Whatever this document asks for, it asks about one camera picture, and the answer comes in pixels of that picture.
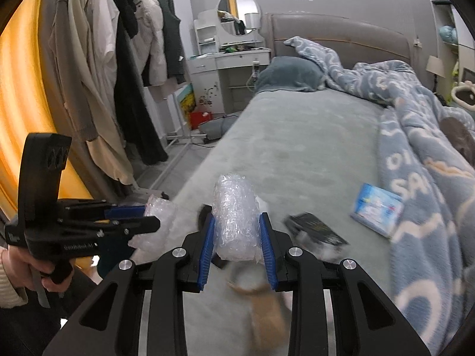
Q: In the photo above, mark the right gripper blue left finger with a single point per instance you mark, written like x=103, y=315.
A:
x=206, y=250

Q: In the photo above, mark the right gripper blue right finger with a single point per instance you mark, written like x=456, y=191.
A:
x=268, y=253

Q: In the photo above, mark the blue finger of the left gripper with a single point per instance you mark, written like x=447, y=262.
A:
x=125, y=212

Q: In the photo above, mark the clear bubble wrap roll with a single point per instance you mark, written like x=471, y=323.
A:
x=237, y=234

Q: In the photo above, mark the black tissue packet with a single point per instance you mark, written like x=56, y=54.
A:
x=307, y=228

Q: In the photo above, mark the person's left hand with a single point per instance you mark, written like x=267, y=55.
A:
x=18, y=263

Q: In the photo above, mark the blue white tissue pack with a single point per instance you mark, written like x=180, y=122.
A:
x=377, y=209

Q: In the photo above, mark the grey flat heater on floor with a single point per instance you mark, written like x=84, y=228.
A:
x=215, y=129

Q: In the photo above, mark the red box on floor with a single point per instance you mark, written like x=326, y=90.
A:
x=198, y=118

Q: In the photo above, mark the orange curtain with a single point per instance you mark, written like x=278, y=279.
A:
x=24, y=107

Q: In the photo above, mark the yellow picture board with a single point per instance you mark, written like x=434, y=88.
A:
x=187, y=101

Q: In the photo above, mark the teal grey pillow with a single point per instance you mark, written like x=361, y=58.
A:
x=290, y=73

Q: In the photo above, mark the blue patterned fleece blanket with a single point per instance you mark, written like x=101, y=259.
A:
x=432, y=245

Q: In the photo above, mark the clothes rack with hanging garments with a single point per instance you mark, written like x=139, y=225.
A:
x=104, y=64

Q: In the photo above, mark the white vanity dressing table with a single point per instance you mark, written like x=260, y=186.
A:
x=222, y=74

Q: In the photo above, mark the grey upholstered headboard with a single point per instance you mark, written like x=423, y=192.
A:
x=353, y=41

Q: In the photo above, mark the round vanity mirror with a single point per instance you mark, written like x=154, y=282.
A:
x=239, y=17

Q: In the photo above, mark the small bedside lamp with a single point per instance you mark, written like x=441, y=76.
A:
x=436, y=67

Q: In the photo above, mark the white plush cat bed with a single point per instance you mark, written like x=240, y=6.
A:
x=464, y=95

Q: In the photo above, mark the white wardrobe shelf unit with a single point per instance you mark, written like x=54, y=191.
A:
x=455, y=46

